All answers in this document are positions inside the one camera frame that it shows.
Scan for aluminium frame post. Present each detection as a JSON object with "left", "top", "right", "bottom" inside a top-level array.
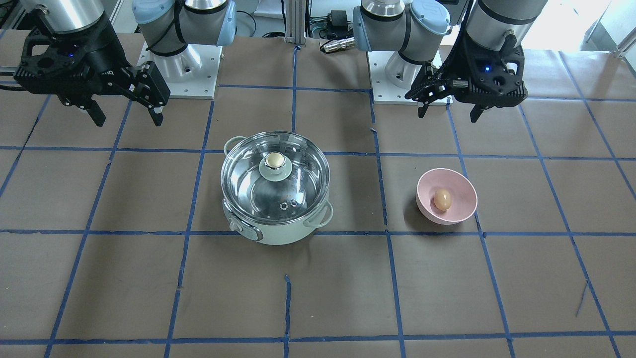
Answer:
[{"left": 282, "top": 0, "right": 310, "bottom": 47}]

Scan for mint green electric pot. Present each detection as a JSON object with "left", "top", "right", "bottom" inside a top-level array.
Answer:
[{"left": 220, "top": 131, "right": 334, "bottom": 246}]

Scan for pink bowl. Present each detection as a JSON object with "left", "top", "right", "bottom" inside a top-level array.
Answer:
[{"left": 415, "top": 168, "right": 478, "bottom": 226}]

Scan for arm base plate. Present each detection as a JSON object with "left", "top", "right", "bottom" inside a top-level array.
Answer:
[
  {"left": 367, "top": 47, "right": 454, "bottom": 106},
  {"left": 137, "top": 43, "right": 224, "bottom": 99}
]

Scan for black power adapter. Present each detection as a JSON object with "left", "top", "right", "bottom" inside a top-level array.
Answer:
[{"left": 327, "top": 10, "right": 348, "bottom": 30}]

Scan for brown egg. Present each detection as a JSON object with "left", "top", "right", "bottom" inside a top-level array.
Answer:
[{"left": 432, "top": 188, "right": 454, "bottom": 211}]

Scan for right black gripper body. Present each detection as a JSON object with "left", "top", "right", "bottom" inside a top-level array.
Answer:
[{"left": 13, "top": 20, "right": 170, "bottom": 108}]

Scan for glass pot lid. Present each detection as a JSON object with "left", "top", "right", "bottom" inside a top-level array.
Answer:
[{"left": 221, "top": 131, "right": 330, "bottom": 220}]

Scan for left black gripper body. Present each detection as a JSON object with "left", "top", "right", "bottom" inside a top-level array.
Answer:
[{"left": 405, "top": 32, "right": 528, "bottom": 108}]

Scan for silver metal connector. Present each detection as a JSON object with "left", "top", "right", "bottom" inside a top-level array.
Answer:
[{"left": 319, "top": 37, "right": 356, "bottom": 54}]

